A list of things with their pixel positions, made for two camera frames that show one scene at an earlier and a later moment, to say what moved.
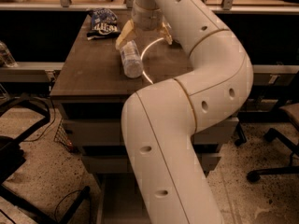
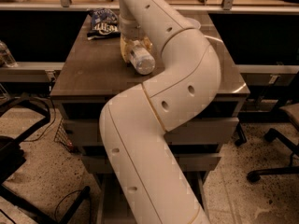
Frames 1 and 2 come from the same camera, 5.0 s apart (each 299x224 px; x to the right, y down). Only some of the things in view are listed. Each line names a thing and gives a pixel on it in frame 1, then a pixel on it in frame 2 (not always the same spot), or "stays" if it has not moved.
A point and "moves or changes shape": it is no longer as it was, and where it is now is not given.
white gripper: [147, 19] to [130, 30]
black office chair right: [291, 111] stays
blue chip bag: [104, 24] stays
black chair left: [13, 156] stays
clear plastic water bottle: [132, 60] moves or changes shape
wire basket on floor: [62, 136] stays
